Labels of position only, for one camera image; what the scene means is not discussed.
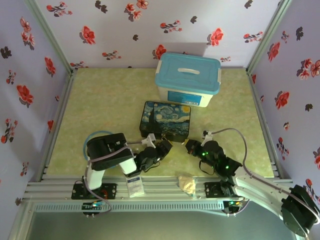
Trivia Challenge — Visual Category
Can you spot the starry night painted metal box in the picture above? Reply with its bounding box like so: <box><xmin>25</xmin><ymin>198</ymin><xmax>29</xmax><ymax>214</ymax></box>
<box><xmin>139</xmin><ymin>100</ymin><xmax>192</xmax><ymax>143</ymax></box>

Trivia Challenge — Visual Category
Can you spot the white paper sachet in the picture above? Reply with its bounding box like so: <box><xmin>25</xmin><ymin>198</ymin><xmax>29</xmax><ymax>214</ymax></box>
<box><xmin>124</xmin><ymin>174</ymin><xmax>146</xmax><ymax>199</ymax></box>

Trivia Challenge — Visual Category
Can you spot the clear bag of beige pieces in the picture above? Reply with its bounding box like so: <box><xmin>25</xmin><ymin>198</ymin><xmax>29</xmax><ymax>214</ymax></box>
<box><xmin>176</xmin><ymin>174</ymin><xmax>198</xmax><ymax>200</ymax></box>

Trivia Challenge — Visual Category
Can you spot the blue stethoscope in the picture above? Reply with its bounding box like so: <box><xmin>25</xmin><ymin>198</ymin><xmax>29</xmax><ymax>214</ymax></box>
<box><xmin>83</xmin><ymin>129</ymin><xmax>113</xmax><ymax>161</ymax></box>

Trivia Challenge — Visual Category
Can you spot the blue lidded plastic storage box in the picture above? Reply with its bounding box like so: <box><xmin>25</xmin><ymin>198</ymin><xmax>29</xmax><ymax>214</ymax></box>
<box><xmin>154</xmin><ymin>51</ymin><xmax>223</xmax><ymax>108</ymax></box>

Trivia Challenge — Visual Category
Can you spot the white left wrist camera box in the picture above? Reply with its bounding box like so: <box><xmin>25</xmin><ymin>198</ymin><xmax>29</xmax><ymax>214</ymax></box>
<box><xmin>141</xmin><ymin>133</ymin><xmax>157</xmax><ymax>148</ymax></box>

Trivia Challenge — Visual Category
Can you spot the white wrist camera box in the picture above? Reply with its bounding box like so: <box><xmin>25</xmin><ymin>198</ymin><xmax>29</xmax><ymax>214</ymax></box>
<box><xmin>201</xmin><ymin>129</ymin><xmax>216</xmax><ymax>146</ymax></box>
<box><xmin>141</xmin><ymin>133</ymin><xmax>157</xmax><ymax>148</ymax></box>

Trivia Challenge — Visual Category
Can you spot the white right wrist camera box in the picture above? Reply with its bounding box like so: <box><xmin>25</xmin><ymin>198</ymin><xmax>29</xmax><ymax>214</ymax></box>
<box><xmin>201</xmin><ymin>129</ymin><xmax>216</xmax><ymax>146</ymax></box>

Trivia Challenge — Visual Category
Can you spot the grey right arm cable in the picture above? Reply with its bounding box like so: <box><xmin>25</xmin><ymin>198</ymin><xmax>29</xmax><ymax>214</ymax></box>
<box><xmin>204</xmin><ymin>127</ymin><xmax>320</xmax><ymax>226</ymax></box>

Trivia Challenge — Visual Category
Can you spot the aluminium front frame rail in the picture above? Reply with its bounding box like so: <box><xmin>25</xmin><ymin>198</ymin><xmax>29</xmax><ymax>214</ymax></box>
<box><xmin>23</xmin><ymin>174</ymin><xmax>300</xmax><ymax>201</ymax></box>

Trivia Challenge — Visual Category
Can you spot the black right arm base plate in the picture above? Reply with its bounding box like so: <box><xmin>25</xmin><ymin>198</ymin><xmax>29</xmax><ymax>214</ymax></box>
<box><xmin>204</xmin><ymin>181</ymin><xmax>237</xmax><ymax>200</ymax></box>

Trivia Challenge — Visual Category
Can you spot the grey slotted cable duct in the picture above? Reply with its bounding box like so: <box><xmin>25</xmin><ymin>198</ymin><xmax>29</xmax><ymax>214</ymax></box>
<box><xmin>32</xmin><ymin>201</ymin><xmax>226</xmax><ymax>213</ymax></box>

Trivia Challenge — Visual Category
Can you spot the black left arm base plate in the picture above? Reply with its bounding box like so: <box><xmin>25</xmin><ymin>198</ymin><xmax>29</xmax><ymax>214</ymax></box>
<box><xmin>71</xmin><ymin>183</ymin><xmax>118</xmax><ymax>200</ymax></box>

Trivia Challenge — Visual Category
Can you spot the aluminium side rail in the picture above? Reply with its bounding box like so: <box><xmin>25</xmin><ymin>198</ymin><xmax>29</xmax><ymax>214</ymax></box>
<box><xmin>246</xmin><ymin>69</ymin><xmax>286</xmax><ymax>180</ymax></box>
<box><xmin>37</xmin><ymin>71</ymin><xmax>77</xmax><ymax>182</ymax></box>

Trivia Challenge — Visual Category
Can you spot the aluminium corner post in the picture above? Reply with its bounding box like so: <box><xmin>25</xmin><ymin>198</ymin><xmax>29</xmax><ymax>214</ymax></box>
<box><xmin>23</xmin><ymin>0</ymin><xmax>76</xmax><ymax>76</ymax></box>
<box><xmin>245</xmin><ymin>0</ymin><xmax>293</xmax><ymax>76</ymax></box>

